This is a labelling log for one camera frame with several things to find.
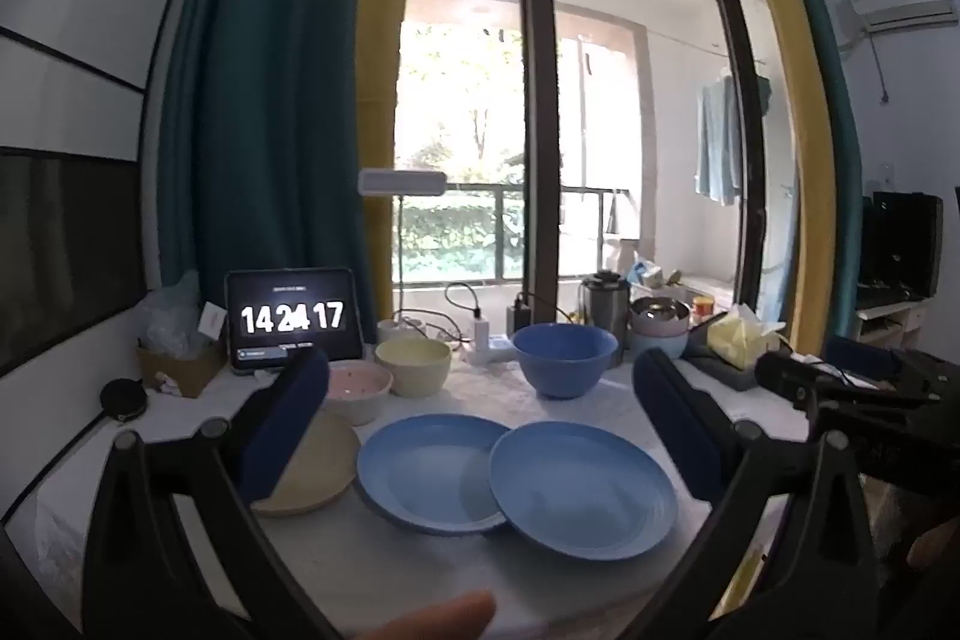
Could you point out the white charger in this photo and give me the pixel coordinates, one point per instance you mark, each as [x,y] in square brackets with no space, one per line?
[480,326]

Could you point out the steel tumbler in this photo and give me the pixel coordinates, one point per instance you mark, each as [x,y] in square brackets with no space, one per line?
[604,310]

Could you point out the blue plate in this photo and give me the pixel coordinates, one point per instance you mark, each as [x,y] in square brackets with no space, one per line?
[427,467]
[585,497]

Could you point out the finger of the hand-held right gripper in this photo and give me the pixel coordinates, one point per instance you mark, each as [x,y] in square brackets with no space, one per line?
[862,356]
[780,377]

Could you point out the person's right hand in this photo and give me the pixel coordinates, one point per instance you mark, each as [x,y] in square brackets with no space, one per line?
[934,542]

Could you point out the yellow curtain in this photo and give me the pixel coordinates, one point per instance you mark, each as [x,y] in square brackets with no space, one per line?
[795,123]
[379,85]

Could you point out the black charger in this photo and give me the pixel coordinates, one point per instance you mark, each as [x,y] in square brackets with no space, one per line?
[519,319]

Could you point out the light blue bowl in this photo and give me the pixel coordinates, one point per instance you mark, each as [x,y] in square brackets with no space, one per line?
[664,346]

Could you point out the person's left hand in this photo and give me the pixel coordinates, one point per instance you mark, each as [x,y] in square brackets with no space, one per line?
[442,619]

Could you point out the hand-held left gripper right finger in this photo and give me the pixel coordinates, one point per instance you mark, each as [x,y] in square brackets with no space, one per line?
[675,415]

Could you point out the balcony railing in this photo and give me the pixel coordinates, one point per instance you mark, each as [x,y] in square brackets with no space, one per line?
[525,190]

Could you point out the tablet showing clock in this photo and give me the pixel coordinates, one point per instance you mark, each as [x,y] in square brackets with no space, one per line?
[292,314]

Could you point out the blue white packet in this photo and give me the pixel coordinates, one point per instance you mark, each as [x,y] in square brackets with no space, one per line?
[645,274]

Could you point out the teal curtain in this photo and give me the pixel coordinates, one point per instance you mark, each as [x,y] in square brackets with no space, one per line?
[840,160]
[255,85]

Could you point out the black round object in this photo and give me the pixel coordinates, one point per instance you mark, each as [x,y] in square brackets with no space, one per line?
[122,398]

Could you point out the clear plastic bag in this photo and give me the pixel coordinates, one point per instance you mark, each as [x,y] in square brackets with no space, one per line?
[172,317]

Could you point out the white desk lamp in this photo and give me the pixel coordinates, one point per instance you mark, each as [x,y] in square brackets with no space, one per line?
[401,183]

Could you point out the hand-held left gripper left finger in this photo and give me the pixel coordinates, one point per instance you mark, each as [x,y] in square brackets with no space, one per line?
[289,415]

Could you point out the white paper tag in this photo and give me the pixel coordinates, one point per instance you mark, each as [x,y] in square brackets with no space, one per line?
[213,321]

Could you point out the black monitor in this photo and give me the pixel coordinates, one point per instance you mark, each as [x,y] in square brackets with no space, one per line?
[900,242]

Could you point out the cream plate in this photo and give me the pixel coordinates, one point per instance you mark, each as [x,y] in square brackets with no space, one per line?
[322,467]

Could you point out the white bowl pink inside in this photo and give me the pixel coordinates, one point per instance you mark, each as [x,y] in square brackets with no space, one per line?
[360,389]

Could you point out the white power strip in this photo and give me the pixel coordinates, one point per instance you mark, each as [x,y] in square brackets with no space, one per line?
[495,351]

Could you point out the yellow tissue pack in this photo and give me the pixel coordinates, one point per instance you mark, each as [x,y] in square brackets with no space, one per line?
[742,332]

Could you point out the white air conditioner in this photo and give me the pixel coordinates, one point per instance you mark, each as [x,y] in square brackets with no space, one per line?
[900,14]

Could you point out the dark sliding door frame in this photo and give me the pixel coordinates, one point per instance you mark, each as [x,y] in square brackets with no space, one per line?
[536,85]

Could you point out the cream bowl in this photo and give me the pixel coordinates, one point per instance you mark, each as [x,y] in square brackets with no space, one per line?
[412,370]

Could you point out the light blue hanging shirt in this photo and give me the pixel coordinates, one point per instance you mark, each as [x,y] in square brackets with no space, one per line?
[720,138]

